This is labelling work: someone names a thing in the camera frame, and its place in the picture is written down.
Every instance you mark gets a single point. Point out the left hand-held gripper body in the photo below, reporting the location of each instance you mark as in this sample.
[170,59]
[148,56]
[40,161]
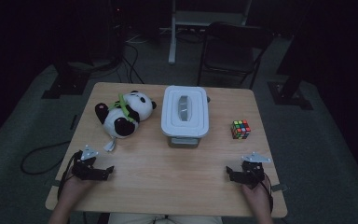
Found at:
[87,169]

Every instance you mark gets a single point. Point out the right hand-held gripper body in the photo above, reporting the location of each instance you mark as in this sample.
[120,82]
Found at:
[251,174]

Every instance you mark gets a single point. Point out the colourful puzzle cube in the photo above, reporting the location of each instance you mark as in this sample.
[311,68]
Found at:
[240,129]

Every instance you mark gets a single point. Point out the clear plastic storage box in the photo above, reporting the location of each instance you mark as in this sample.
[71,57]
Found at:
[184,141]

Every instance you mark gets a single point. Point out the panda plush toy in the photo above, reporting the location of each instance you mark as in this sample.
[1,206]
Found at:
[127,115]

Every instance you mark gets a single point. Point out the white box lid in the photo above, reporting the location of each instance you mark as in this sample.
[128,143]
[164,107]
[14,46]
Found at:
[185,110]

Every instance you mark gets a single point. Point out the person's left hand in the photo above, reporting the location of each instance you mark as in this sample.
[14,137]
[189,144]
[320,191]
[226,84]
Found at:
[74,189]

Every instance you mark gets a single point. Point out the person's right hand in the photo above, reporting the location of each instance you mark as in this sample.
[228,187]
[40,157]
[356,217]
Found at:
[258,197]

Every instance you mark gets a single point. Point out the grey tape strip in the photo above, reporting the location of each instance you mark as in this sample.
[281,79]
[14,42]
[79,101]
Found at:
[58,183]
[279,187]

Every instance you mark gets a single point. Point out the grey table grommet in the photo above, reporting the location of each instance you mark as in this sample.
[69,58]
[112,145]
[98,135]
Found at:
[208,99]

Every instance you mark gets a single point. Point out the black stand base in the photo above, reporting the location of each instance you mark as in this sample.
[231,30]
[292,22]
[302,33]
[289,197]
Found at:
[289,96]
[65,84]

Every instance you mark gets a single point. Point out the black folding chair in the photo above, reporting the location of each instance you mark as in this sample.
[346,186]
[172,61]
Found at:
[233,56]

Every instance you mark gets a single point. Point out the white metal stand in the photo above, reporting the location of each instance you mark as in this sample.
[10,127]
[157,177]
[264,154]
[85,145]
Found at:
[199,18]

